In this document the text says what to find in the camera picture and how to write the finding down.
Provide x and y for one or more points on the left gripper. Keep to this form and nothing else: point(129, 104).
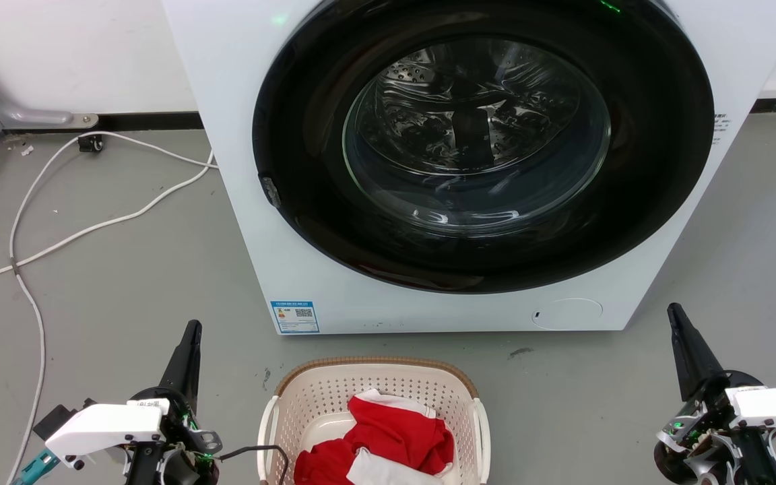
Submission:
point(108, 428)

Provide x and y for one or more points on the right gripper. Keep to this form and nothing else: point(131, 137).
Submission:
point(758, 411)

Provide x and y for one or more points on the cream plastic laundry basket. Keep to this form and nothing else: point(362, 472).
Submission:
point(324, 397)

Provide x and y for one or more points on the blue energy label sticker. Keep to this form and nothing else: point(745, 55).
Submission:
point(295, 317)

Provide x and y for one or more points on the black round washer door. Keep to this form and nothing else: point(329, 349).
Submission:
point(644, 202)

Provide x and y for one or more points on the teal connector piece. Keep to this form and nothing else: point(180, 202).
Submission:
point(34, 468)

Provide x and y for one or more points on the red garment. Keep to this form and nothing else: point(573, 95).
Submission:
point(395, 431)

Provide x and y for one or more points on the white cloth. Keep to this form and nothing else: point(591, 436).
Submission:
point(388, 471)

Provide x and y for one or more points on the white front-load washing machine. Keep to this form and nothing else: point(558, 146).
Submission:
point(240, 101)

